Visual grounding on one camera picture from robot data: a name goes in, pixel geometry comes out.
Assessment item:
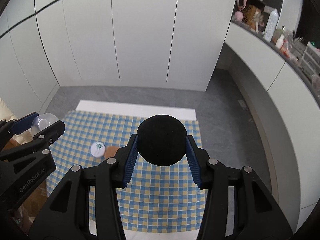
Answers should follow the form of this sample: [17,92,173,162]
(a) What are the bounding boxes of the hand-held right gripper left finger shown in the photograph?
[30,134,139,240]

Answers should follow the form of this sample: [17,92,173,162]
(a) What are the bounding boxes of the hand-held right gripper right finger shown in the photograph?
[186,135,293,240]

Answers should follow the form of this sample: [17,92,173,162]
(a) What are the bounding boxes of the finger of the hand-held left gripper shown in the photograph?
[0,112,40,141]
[0,120,65,162]

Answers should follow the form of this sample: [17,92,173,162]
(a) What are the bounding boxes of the clear round plastic case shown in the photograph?
[31,113,59,133]

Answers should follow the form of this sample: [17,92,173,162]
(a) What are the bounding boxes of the tan round puff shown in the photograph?
[104,146,120,159]

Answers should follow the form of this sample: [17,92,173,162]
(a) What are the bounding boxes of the brown cardboard box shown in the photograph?
[4,136,48,218]

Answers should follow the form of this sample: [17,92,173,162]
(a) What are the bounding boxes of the white round compact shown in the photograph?
[90,142,107,158]

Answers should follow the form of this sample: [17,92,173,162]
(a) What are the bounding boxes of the black round puff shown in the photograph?
[137,114,187,167]

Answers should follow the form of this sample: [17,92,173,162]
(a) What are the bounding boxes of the blue yellow checkered tablecloth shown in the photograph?
[46,110,209,232]

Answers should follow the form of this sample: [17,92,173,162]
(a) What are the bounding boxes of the white table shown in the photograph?
[75,100,198,240]

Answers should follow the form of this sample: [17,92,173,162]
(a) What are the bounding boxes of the clear drawer organizer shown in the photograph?
[299,41,320,73]

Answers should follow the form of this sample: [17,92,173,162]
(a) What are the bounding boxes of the brown printed carton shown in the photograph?
[241,4,263,29]

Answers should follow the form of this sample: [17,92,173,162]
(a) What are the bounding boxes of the tall white bottle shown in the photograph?
[263,9,279,42]

